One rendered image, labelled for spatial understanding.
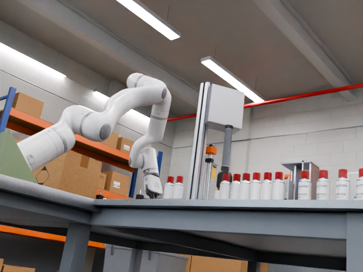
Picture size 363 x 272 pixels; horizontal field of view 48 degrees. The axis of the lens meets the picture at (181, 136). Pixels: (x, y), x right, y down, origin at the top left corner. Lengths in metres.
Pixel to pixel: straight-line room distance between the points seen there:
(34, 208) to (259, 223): 0.71
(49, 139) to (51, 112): 5.08
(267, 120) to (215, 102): 5.45
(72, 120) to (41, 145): 0.22
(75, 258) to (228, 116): 0.90
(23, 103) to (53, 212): 4.23
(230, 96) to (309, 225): 1.02
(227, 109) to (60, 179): 0.85
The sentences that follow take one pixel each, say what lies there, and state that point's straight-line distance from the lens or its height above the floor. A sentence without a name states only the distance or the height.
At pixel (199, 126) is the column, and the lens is 1.91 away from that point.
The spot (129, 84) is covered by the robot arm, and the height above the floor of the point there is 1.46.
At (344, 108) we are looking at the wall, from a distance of 6.81.
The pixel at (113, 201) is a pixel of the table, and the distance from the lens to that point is 1.41.
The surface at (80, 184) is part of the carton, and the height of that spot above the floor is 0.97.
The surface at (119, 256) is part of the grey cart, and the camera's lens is 4.31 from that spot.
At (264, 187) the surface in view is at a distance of 1.80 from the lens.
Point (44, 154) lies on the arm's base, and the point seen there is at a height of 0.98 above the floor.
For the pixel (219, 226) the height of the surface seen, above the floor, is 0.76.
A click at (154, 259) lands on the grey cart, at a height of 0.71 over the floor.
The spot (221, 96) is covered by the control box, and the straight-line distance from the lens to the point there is 1.93.
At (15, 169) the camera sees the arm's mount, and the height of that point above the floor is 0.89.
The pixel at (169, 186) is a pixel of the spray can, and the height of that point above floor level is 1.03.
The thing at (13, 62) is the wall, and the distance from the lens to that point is 6.57.
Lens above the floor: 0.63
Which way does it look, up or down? 18 degrees up
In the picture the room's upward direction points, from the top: 8 degrees clockwise
